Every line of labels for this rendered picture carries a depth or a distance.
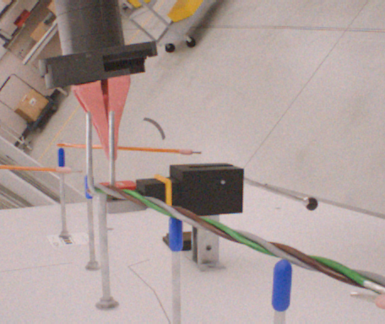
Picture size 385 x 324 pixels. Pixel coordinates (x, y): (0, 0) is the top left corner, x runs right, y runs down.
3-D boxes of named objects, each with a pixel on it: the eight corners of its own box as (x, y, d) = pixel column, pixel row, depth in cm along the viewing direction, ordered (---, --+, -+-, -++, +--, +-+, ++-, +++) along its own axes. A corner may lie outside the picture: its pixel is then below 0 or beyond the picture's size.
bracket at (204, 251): (225, 269, 43) (227, 215, 42) (200, 272, 42) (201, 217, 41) (208, 254, 47) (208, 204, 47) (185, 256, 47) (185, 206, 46)
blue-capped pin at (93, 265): (102, 270, 42) (98, 174, 41) (85, 271, 42) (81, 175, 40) (100, 264, 43) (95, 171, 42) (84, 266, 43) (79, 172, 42)
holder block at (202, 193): (243, 213, 43) (244, 168, 42) (182, 218, 41) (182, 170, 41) (225, 203, 47) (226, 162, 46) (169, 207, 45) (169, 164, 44)
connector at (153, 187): (197, 203, 42) (197, 180, 42) (142, 208, 40) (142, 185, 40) (184, 197, 45) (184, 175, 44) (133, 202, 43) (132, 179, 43)
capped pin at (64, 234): (73, 237, 52) (70, 139, 50) (62, 239, 51) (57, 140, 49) (67, 234, 53) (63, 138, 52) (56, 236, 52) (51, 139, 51)
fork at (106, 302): (118, 299, 36) (112, 110, 33) (122, 309, 34) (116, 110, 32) (92, 302, 35) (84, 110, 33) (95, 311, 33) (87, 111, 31)
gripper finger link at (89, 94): (171, 153, 42) (154, 46, 40) (91, 171, 40) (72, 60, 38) (153, 146, 48) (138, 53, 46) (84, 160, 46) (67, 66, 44)
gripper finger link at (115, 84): (144, 159, 41) (127, 51, 39) (63, 177, 39) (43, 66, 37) (130, 151, 48) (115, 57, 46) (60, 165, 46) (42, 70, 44)
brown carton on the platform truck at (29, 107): (41, 103, 775) (24, 91, 758) (50, 100, 729) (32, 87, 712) (28, 123, 764) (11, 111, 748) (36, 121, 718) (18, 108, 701)
